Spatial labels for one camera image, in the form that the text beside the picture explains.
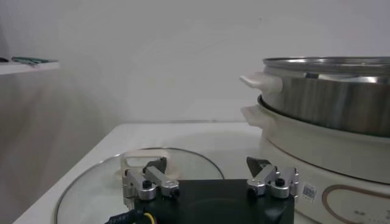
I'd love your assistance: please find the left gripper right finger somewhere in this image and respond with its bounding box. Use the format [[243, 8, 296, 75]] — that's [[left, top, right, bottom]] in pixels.
[[246, 156, 301, 200]]

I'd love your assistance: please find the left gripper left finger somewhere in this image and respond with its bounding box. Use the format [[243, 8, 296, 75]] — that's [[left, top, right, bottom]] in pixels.
[[121, 156, 181, 211]]

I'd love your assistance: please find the glass lid with cream handle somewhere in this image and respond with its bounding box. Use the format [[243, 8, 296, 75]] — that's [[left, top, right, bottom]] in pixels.
[[54, 147, 225, 224]]

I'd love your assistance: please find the stainless steel steamer basket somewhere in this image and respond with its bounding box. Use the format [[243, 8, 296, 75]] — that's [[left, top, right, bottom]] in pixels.
[[239, 56, 390, 138]]

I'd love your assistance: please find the cream electric pot base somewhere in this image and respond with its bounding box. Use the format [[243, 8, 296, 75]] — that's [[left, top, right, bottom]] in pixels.
[[240, 103, 390, 224]]

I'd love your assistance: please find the white side table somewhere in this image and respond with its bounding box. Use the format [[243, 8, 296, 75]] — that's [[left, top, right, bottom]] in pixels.
[[0, 60, 60, 76]]

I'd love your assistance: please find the dark green flat device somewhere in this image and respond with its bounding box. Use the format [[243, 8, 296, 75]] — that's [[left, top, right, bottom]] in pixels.
[[11, 56, 59, 66]]

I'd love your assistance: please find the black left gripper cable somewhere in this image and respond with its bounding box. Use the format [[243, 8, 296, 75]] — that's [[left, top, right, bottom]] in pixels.
[[104, 208, 157, 224]]

